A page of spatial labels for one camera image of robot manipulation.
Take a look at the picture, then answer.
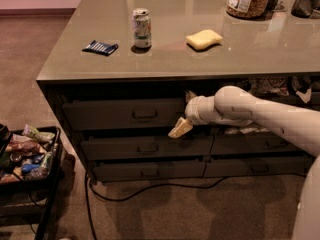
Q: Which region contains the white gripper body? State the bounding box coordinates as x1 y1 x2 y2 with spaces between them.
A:
185 96 217 125

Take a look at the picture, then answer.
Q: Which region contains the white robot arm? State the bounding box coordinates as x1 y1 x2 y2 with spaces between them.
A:
168 86 320 157

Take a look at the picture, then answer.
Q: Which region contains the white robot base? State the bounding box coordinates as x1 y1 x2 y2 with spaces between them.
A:
291 156 320 240

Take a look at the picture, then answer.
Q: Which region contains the grey drawer cabinet counter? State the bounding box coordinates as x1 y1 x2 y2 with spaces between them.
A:
37 0 320 181

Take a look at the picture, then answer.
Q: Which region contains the yellow sponge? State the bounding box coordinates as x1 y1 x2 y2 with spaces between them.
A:
186 29 223 50

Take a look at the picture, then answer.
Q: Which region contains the green white soda can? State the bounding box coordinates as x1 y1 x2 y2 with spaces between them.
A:
132 8 152 49

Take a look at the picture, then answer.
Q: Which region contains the blue striped snack packet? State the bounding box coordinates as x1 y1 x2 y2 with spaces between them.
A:
82 40 118 56

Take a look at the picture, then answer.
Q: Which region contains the large jar of nuts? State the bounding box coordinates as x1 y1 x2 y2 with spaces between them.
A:
226 0 268 19

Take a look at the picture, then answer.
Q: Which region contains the dark metal kettle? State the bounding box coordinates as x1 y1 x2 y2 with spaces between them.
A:
291 0 319 18

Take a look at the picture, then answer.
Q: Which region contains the green snack bag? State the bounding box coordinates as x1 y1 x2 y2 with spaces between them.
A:
22 124 55 143

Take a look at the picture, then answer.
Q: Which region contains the brown snack bag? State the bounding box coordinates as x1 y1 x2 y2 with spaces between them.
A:
5 140 46 156

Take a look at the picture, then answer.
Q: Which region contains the black snack cart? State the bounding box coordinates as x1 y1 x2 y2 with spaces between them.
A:
0 125 63 240

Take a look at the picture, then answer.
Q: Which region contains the black floor cable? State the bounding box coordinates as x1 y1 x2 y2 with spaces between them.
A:
83 171 301 240

